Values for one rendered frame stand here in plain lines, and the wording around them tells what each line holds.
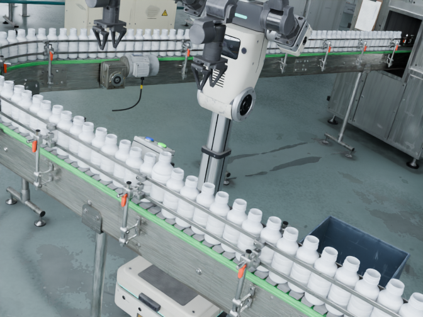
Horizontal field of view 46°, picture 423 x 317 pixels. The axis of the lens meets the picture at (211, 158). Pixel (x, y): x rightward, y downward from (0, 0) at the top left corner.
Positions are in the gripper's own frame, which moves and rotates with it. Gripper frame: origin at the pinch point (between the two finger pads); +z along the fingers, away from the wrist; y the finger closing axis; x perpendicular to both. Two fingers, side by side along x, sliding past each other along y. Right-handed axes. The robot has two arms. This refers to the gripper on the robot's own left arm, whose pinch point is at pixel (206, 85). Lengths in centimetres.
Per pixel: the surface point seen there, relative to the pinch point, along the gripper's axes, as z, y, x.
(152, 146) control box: 28.4, -1.7, 17.3
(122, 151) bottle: 26.5, -16.1, 17.5
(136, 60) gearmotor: 37, 88, 114
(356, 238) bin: 48, 40, -51
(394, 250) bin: 45, 40, -65
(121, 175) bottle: 35.0, -16.7, 16.3
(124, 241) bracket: 51, -25, 3
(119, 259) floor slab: 140, 49, 73
